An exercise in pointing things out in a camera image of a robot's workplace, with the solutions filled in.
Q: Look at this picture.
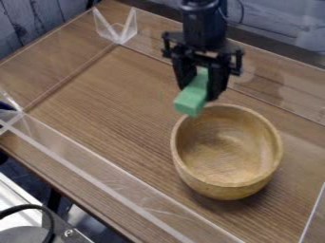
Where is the clear acrylic front barrier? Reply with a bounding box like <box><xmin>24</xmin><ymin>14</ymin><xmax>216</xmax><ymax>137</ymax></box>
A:
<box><xmin>0</xmin><ymin>91</ymin><xmax>243</xmax><ymax>243</ymax></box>

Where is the black table leg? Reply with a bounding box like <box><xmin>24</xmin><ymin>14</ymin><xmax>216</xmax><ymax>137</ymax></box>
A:
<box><xmin>46</xmin><ymin>189</ymin><xmax>62</xmax><ymax>213</ymax></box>

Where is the black cable loop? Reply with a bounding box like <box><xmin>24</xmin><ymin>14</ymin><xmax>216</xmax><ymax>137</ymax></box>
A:
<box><xmin>0</xmin><ymin>203</ymin><xmax>56</xmax><ymax>243</ymax></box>

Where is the brown wooden bowl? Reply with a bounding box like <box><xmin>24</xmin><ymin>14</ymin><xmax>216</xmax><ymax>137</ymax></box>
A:
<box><xmin>169</xmin><ymin>103</ymin><xmax>283</xmax><ymax>200</ymax></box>

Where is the clear acrylic corner bracket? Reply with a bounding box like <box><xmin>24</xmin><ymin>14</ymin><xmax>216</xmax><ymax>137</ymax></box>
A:
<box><xmin>92</xmin><ymin>8</ymin><xmax>137</xmax><ymax>45</ymax></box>

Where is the green rectangular block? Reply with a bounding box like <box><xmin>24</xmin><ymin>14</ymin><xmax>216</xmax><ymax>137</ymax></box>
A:
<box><xmin>172</xmin><ymin>68</ymin><xmax>208</xmax><ymax>117</ymax></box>

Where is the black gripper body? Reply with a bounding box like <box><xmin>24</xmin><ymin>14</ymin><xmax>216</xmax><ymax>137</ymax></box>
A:
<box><xmin>161</xmin><ymin>3</ymin><xmax>243</xmax><ymax>76</ymax></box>

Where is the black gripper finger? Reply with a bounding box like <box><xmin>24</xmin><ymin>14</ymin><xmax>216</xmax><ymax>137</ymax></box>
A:
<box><xmin>171</xmin><ymin>51</ymin><xmax>196</xmax><ymax>90</ymax></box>
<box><xmin>207</xmin><ymin>62</ymin><xmax>230</xmax><ymax>102</ymax></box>

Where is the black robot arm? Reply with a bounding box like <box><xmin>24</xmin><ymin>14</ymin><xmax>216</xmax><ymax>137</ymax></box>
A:
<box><xmin>161</xmin><ymin>0</ymin><xmax>244</xmax><ymax>102</ymax></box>

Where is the metal bracket with screw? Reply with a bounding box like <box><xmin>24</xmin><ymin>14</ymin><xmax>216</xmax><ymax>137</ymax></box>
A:
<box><xmin>41</xmin><ymin>213</ymin><xmax>93</xmax><ymax>243</ymax></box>

